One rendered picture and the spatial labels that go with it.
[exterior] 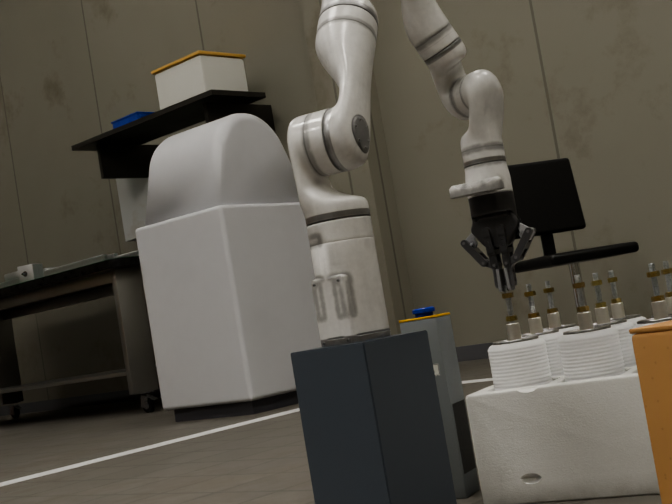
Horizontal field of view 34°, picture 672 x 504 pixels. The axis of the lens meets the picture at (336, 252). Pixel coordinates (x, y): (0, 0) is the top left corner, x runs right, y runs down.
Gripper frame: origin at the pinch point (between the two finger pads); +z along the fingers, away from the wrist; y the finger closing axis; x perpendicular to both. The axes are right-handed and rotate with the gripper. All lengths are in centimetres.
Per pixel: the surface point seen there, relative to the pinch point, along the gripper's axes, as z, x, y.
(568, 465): 30.0, 7.4, -7.5
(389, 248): -32, -365, 190
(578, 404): 20.9, 7.4, -10.7
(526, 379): 16.4, 4.3, -2.1
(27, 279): -52, -311, 403
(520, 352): 12.0, 4.4, -1.9
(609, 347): 13.2, 2.4, -15.7
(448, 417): 21.5, -0.6, 14.5
